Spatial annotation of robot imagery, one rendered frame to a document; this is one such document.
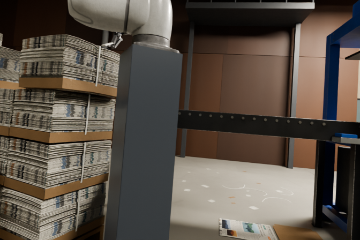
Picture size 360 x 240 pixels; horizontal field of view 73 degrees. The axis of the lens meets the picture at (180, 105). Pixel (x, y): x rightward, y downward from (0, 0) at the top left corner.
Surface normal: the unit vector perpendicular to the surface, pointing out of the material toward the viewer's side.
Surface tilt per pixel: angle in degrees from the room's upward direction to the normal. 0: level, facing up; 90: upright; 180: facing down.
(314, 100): 90
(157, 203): 90
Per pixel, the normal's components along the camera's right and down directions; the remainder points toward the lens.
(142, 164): 0.44, 0.00
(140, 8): 0.21, -0.01
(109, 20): 0.14, 0.70
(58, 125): 0.90, 0.05
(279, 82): -0.15, -0.06
